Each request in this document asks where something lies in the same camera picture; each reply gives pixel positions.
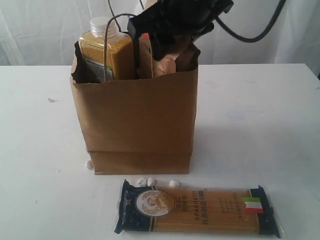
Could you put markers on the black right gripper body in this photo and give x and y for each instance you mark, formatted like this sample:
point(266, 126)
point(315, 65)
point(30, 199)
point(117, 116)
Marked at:
point(166, 19)

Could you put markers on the brown kraft pouch orange label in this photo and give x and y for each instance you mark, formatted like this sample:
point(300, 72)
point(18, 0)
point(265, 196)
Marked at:
point(181, 57)

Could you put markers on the yellow grain container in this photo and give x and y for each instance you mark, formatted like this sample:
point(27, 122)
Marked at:
point(107, 52)

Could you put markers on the small paper scrap on table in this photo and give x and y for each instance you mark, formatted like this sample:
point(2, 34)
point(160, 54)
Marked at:
point(51, 100)

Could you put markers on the blue spaghetti packet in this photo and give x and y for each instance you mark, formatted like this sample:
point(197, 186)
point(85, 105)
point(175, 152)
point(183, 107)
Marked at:
point(195, 210)

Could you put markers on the brown paper bag with handles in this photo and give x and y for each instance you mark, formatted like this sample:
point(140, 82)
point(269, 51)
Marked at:
point(139, 126)

